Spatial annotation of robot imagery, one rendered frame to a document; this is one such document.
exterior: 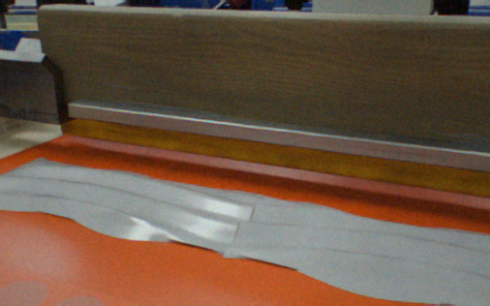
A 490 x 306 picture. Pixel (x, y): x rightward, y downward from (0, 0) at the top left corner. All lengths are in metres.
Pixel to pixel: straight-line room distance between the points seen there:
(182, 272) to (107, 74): 0.18
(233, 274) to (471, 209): 0.15
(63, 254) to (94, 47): 0.16
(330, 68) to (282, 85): 0.03
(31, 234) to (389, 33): 0.22
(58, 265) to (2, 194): 0.09
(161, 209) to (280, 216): 0.06
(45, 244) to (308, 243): 0.13
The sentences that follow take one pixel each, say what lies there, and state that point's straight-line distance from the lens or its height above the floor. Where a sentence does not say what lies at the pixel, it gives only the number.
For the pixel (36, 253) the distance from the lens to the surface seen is 0.26.
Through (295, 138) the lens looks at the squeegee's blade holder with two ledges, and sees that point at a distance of 0.29.
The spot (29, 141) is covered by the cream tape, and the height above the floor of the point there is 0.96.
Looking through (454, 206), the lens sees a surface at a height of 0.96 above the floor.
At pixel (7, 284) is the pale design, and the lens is 0.24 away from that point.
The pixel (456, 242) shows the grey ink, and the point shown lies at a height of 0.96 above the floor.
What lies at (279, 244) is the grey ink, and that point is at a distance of 0.24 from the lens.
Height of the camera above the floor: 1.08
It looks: 20 degrees down
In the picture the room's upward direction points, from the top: straight up
